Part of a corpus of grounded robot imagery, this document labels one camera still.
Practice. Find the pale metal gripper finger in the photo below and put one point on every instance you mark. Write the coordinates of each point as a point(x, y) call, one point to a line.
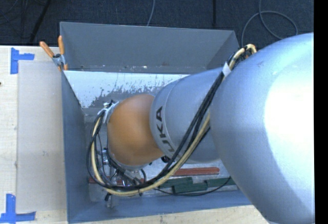
point(110, 201)

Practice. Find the dark green flat block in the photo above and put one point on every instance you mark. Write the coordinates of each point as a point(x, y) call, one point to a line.
point(191, 187)
point(179, 181)
point(220, 182)

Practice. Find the red-brown flat block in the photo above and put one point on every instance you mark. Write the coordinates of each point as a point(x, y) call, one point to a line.
point(202, 171)

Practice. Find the pale flat board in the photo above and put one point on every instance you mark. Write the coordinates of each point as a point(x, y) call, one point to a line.
point(38, 128)

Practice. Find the grey metal bin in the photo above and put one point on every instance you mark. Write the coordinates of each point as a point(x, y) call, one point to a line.
point(107, 48)

